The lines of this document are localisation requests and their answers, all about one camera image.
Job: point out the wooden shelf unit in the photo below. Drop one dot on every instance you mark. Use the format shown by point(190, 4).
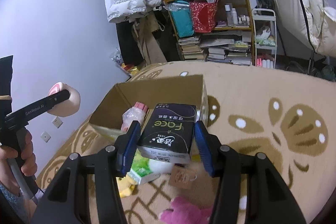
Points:
point(232, 15)

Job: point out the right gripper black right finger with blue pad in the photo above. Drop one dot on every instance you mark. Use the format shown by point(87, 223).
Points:
point(269, 200)

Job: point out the white fluffy bee plush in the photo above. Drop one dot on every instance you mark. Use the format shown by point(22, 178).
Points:
point(160, 167)

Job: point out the pink strawberry bear plush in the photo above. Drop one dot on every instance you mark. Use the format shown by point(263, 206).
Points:
point(181, 211)

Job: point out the person's left hand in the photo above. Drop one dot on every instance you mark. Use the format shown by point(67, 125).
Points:
point(29, 168)

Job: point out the white rolling cart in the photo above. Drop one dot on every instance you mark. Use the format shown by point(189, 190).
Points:
point(265, 38)

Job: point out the pink swirl roll plush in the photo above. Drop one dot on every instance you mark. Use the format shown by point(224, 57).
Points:
point(69, 106)

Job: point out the open cardboard box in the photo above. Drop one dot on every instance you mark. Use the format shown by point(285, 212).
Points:
point(190, 90)

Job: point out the stack of books left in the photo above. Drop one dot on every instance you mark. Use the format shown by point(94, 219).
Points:
point(191, 49)

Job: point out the teal bag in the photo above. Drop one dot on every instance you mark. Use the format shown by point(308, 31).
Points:
point(181, 15)

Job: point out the pink clear-wrapped packet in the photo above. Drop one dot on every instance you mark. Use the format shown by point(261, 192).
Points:
point(135, 113)

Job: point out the beige trench coat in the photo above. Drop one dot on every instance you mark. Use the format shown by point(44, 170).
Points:
point(143, 29)

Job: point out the green tissue pack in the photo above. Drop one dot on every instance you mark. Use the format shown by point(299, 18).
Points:
point(140, 170)

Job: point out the brown paper hang tag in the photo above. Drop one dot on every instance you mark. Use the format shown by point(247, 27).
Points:
point(182, 177)

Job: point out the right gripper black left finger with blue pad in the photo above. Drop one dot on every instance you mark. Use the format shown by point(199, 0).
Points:
point(66, 200)

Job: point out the pile of magazines right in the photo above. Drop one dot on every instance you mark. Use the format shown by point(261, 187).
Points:
point(233, 47)

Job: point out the red gift bag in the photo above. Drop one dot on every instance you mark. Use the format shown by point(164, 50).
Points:
point(203, 15)

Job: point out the black Face tissue pack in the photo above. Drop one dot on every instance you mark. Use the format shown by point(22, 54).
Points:
point(168, 134)

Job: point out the yellow plush toy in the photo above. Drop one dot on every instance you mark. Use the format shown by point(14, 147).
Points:
point(126, 186)

